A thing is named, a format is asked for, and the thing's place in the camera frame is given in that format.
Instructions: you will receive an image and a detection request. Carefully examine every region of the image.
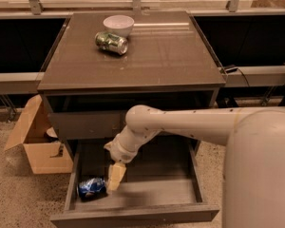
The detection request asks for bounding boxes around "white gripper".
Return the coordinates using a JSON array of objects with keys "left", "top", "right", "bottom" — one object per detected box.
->
[{"left": 104, "top": 138, "right": 137, "bottom": 191}]

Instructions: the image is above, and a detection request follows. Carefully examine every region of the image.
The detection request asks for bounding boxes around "blue pepsi can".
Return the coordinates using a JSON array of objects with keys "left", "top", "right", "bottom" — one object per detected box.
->
[{"left": 77, "top": 177, "right": 106, "bottom": 200}]

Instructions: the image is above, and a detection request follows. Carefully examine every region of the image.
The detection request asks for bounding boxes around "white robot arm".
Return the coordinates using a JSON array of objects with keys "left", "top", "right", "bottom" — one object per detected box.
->
[{"left": 104, "top": 105, "right": 285, "bottom": 228}]

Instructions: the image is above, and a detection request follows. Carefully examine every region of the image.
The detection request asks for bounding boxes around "open grey middle drawer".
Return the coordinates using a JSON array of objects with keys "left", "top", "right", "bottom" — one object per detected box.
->
[{"left": 50, "top": 135, "right": 219, "bottom": 228}]

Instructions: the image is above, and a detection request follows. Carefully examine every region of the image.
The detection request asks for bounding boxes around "scratched grey top drawer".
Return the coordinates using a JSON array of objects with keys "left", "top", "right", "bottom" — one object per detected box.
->
[{"left": 48, "top": 111, "right": 125, "bottom": 140}]

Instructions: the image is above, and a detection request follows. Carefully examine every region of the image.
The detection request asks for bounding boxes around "grey drawer cabinet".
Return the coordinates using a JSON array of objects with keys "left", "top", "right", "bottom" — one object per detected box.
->
[{"left": 38, "top": 11, "right": 225, "bottom": 153}]

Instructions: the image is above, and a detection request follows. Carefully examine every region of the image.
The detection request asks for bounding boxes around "green soda can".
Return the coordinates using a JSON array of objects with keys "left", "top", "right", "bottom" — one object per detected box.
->
[{"left": 95, "top": 31, "right": 128, "bottom": 55}]

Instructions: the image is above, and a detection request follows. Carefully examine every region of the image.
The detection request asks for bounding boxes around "open cardboard box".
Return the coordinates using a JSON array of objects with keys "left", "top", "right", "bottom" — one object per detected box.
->
[{"left": 5, "top": 95, "right": 73, "bottom": 174}]

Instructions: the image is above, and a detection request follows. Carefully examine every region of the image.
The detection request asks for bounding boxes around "white ceramic bowl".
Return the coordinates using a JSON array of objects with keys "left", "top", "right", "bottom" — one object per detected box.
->
[{"left": 103, "top": 15, "right": 134, "bottom": 37}]

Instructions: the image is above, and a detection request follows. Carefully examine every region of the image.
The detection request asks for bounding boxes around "grey metal window rail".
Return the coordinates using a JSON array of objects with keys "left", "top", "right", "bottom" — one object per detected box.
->
[{"left": 0, "top": 66, "right": 285, "bottom": 95}]

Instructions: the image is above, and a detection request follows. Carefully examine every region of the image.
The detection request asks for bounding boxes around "black cable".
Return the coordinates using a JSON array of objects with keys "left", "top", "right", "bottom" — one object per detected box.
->
[{"left": 218, "top": 64, "right": 252, "bottom": 88}]

